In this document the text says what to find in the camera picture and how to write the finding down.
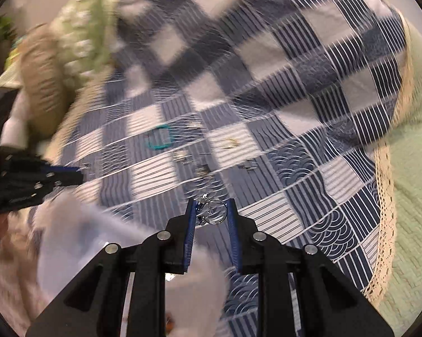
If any blue white checked blanket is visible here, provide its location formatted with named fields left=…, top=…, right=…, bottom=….
left=44, top=0, right=414, bottom=337

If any green blanket with lace trim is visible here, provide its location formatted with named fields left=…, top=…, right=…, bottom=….
left=363, top=9, right=422, bottom=325

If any green floral pillow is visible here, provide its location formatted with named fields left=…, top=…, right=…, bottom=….
left=51, top=0, right=127, bottom=88

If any green plant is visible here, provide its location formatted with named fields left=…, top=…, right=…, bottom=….
left=0, top=14, right=20, bottom=48

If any silver hoop earring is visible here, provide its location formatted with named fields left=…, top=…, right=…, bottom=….
left=196, top=194, right=228, bottom=226

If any teal bracelet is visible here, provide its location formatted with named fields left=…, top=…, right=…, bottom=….
left=144, top=124, right=174, bottom=150

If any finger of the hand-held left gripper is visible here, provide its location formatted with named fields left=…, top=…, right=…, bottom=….
left=51, top=173, right=86, bottom=189
left=42, top=164, right=84, bottom=177

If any beige woven pillow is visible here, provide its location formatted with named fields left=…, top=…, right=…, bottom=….
left=19, top=24, right=79, bottom=137

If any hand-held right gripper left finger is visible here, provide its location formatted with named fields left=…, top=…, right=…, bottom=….
left=26, top=198, right=197, bottom=337

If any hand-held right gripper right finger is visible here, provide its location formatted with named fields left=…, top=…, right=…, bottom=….
left=228, top=198, right=396, bottom=337

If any white plastic bag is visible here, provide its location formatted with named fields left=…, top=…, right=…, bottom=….
left=31, top=192, right=230, bottom=337

